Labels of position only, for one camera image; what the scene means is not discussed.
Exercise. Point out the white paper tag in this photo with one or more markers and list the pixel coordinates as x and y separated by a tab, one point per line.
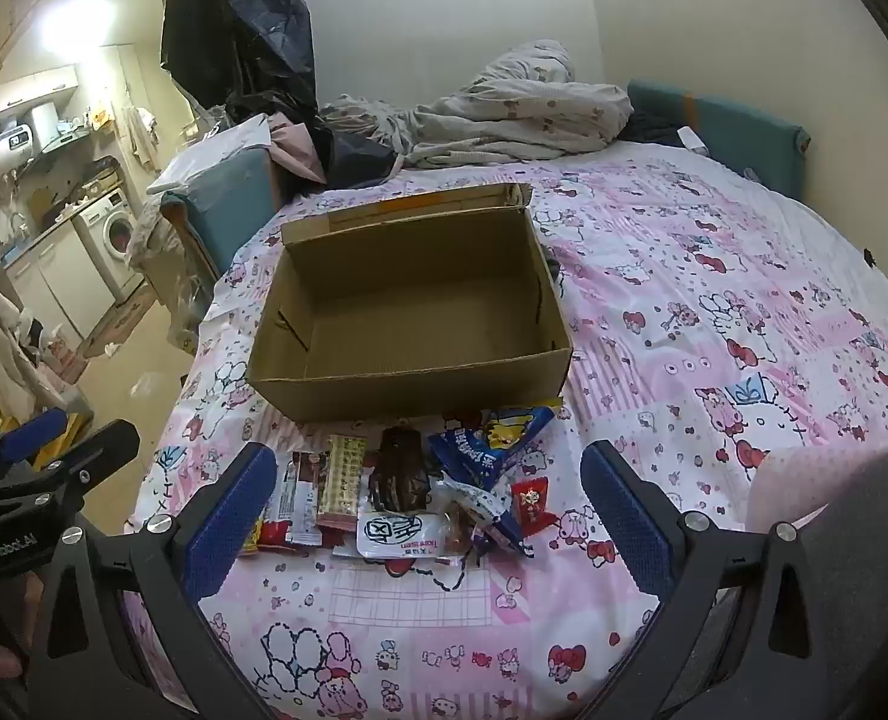
690	137

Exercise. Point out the hanging white towel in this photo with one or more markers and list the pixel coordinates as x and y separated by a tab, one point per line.
142	136

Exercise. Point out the clear plastic bag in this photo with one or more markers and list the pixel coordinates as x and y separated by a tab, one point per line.
185	311

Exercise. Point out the white upper cabinet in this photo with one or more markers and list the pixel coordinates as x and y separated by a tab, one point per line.
31	86

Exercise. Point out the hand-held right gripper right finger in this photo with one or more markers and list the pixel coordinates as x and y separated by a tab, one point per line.
631	521

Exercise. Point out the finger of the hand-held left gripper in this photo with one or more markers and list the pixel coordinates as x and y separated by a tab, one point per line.
91	457
35	431

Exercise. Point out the black clothing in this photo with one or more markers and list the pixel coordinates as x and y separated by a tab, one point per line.
658	129

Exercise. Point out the black garment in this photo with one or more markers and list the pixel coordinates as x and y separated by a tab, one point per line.
358	161

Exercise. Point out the white water heater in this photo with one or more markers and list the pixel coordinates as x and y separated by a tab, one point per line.
1	154

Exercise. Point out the dark brown snack packet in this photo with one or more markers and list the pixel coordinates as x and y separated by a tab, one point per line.
399	472

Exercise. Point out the blue yellow chip bag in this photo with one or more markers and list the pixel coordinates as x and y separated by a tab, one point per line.
481	450

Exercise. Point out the white red snack packet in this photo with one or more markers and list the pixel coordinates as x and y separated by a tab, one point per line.
298	499

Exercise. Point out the white hanging cloth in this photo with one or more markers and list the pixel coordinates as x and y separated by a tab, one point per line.
1	360

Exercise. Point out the small red candy packet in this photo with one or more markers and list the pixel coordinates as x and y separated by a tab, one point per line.
532	504

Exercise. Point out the crumpled grey printed duvet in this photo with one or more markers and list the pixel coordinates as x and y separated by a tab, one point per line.
504	120

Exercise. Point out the brown cardboard box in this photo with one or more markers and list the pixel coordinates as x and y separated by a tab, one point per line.
414	315

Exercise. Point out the pink cartoon printed bed sheet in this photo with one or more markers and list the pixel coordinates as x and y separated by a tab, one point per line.
714	315

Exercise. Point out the black plastic bag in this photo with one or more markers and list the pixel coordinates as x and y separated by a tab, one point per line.
241	22

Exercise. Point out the clear brown snack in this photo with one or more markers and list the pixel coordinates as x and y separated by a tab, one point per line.
463	521

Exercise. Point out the white washing machine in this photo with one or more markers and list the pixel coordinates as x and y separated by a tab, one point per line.
114	232

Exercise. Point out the small black object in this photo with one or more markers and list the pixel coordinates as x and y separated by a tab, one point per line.
870	256

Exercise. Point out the teal headboard cushion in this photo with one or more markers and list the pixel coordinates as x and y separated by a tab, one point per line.
744	135

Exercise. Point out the teal padded chair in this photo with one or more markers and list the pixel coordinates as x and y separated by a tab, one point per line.
226	202

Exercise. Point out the white base cabinet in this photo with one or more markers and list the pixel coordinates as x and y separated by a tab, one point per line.
54	277

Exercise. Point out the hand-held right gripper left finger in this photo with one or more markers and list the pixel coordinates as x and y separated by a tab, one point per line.
230	517

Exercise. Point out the beige wafer packet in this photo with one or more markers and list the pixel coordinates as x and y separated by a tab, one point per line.
341	480

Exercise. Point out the pink cloth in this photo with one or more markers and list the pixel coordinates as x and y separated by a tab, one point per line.
294	150

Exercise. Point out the white packet with black print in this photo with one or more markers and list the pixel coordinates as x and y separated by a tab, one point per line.
391	532

